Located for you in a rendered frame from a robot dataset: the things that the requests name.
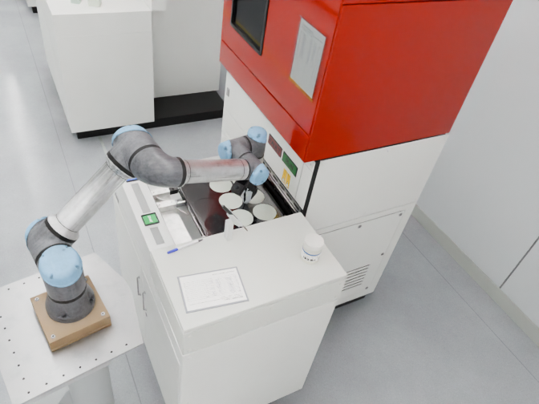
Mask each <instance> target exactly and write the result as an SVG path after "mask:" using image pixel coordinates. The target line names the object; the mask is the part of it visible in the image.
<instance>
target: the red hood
mask: <svg viewBox="0 0 539 404"><path fill-rule="evenodd" d="M512 2H513V0H224V6H223V17H222V28H221V49H220V59H219V61H220V62H221V64H222V65H223V66H224V67H225V69H226V70H227V71H228V72H229V73H230V74H231V75H232V76H233V78H234V79H235V80H236V81H237V83H238V84H239V85H240V86H241V88H242V89H243V90H244V91H245V93H246V94H247V95H248V96H249V97H250V98H251V99H252V101H253V102H254V103H255V104H256V106H257V107H258V108H259V109H260V111H261V112H262V113H263V114H264V116H265V117H266V118H267V119H268V120H269V121H270V122H271V123H272V125H273V126H274V127H275V128H276V130H277V131H278V132H279V133H280V135H281V136H282V137H283V138H284V140H285V141H286V142H287V143H288V144H289V145H290V146H291V148H292V149H293V150H294V151H295V153H296V154H297V155H298V156H299V158H300V159H301V160H302V161H303V163H307V162H311V161H315V160H323V159H326V158H330V157H335V156H341V155H345V154H350V153H354V152H360V151H365V150H369V149H373V148H377V147H384V146H388V145H392V144H396V143H403V142H407V141H411V140H415V139H422V138H426V137H430V136H434V135H442V134H445V133H449V132H450V131H451V129H452V126H453V124H454V122H455V120H456V117H457V116H458V114H459V112H460V109H461V108H462V106H463V104H464V101H465V99H466V97H467V95H468V93H469V91H470V89H471V87H472V85H473V83H474V81H475V78H476V76H477V74H478V72H479V70H480V68H481V66H482V64H483V62H484V60H485V57H486V55H487V53H488V51H489V49H490V47H491V45H492V43H493V41H494V39H495V37H496V34H497V32H498V30H499V29H500V27H501V24H502V22H503V21H504V19H505V16H506V14H507V13H508V10H509V7H510V6H511V4H512Z"/></svg>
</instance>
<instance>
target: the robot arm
mask: <svg viewBox="0 0 539 404"><path fill-rule="evenodd" d="M111 140H112V142H111V145H112V148H111V149H110V150H109V151H108V152H107V154H106V157H107V161H106V162H105V163H104V164H103V165H102V166H101V167H100V168H99V170H98V171H97V172H96V173H95V174H94V175H93V176H92V177H91V178H90V179H89V180H88V182H86V183H85V185H84V186H82V187H81V189H80V190H78V191H77V193H76V194H75V195H74V196H73V197H72V198H71V199H70V200H69V201H68V202H67V203H66V205H65V206H64V207H63V208H62V209H61V210H60V211H59V212H58V213H57V214H50V215H49V216H43V217H41V219H36V220H34V221H33V222H32V223H30V225H29V226H28V227H27V229H26V232H25V241H26V246H27V248H28V250H29V251H30V254H31V256H32V257H33V260H34V262H35V264H36V266H37V268H38V271H39V273H40V275H41V277H42V279H43V283H44V285H45V288H46V291H47V298H46V301H45V306H46V310H47V314H48V316H49V317H50V318H51V319H52V320H54V321H57V322H59V323H73V322H77V321H80V320H82V319H84V318H85V317H86V316H87V315H88V314H89V313H90V312H91V311H92V310H93V308H94V306H95V294H94V291H93V289H92V288H91V286H90V285H89V284H88V283H87V282H86V280H85V276H84V272H83V262H82V259H81V257H80V255H79V254H78V253H77V251H76V250H75V249H73V248H72V245H73V244H74V243H75V242H76V241H77V240H78V239H79V230H80V229H81V228H82V227H83V226H84V225H85V224H86V223H87V222H88V221H89V220H90V219H91V218H92V217H93V216H94V215H95V214H96V213H97V212H98V211H99V209H100V208H101V207H102V206H103V205H104V204H105V203H106V202H107V201H108V200H109V199H110V198H111V196H112V195H113V194H114V193H115V192H116V191H117V190H118V189H119V188H120V187H121V186H122V185H123V184H124V182H125V181H126V180H128V179H135V178H137V179H138V180H139V181H141V182H143V183H145V184H149V185H152V186H156V187H162V188H180V187H183V186H184V184H195V183H208V182H221V181H234V180H236V181H235V182H234V184H233V186H232V187H231V191H232V193H234V194H236V195H238V196H241V198H242V200H243V202H244V203H245V204H248V203H249V202H250V201H251V200H252V199H253V197H254V196H255V195H256V194H257V187H256V186H257V185H260V184H263V183H264V182H265V181H266V180H267V178H268V176H269V170H268V169H267V168H266V167H265V165H264V164H263V159H264V153H265V145H266V142H267V131H266V130H265V129H264V128H263V127H259V126H252V127H251V128H249V130H248V132H247V135H243V136H241V137H238V138H235V139H228V140H226V141H224V142H222V143H220V144H219V145H218V155H219V156H220V159H219V160H183V159H182V158H181V157H178V156H177V157H174V156H169V155H168V154H166V153H165V152H164V151H163V150H162V149H161V148H160V146H159V145H158V144H157V142H156V141H155V140H154V139H153V138H152V135H151V134H150V133H149V132H147V131H146V130H145V129H144V128H143V127H141V126H138V125H131V126H129V125H127V126H125V127H122V128H120V129H119V130H118V131H116V132H115V134H114V135H113V136H112V139H111ZM246 194H247V196H246Z"/></svg>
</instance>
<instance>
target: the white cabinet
mask: <svg viewBox="0 0 539 404"><path fill-rule="evenodd" d="M113 200H114V207H115V222H116V229H117V236H118V245H119V252H120V266H121V273H122V278H123V279H124V280H125V281H126V282H127V284H128V286H129V288H130V290H131V291H132V296H133V300H134V303H135V307H136V314H137V317H138V322H139V325H140V332H141V334H142V337H143V339H144V344H145V346H146V349H147V351H148V355H149V357H150V360H151V363H152V367H153V369H154V372H155V375H156V378H157V381H158V383H159V386H160V390H161V393H162V395H163V397H164V401H165V404H268V403H270V402H273V401H275V400H277V399H279V398H282V397H284V396H286V395H288V394H291V393H293V392H295V391H297V390H300V389H301V388H302V387H303V384H304V382H305V380H306V377H307V374H308V373H309V370H310V367H311V365H312V362H313V360H314V357H315V355H316V353H317V351H318V347H319V345H320V343H321V340H322V337H323V335H324V333H325V331H326V327H327V326H328V323H329V321H330V318H331V315H332V313H333V311H334V308H335V306H336V304H337V301H338V299H335V300H333V301H329V302H327V303H325V304H322V305H318V306H316V307H314V308H311V309H308V310H305V311H302V312H300V313H296V314H295V315H292V316H289V317H286V318H283V319H281V320H278V321H275V322H272V323H270V324H268V325H263V326H262V327H259V328H256V329H253V330H250V331H248V332H246V333H242V334H239V335H237V336H235V337H231V338H229V339H226V340H224V341H220V342H218V343H215V344H213V345H209V346H207V347H205V348H202V349H199V350H196V351H193V352H191V353H187V354H185V355H182V353H181V351H180V347H179V346H178V343H177V341H176V338H175V335H174V332H173V331H172V327H171V325H170V323H169V320H168V317H167V315H166V312H165V311H164V307H163V305H162V303H161V300H160V297H159V295H158V292H157V291H156V287H155V285H154V283H153V280H152V277H150V274H149V272H148V269H147V266H146V264H145V262H144V258H143V256H142V254H141V251H140V248H139V246H138V244H137V242H136V238H135V236H134V234H133V231H132V228H131V226H130V224H129V222H128V218H127V216H126V213H125V211H124V208H123V205H122V204H121V201H120V198H119V196H118V193H117V192H115V193H114V194H113Z"/></svg>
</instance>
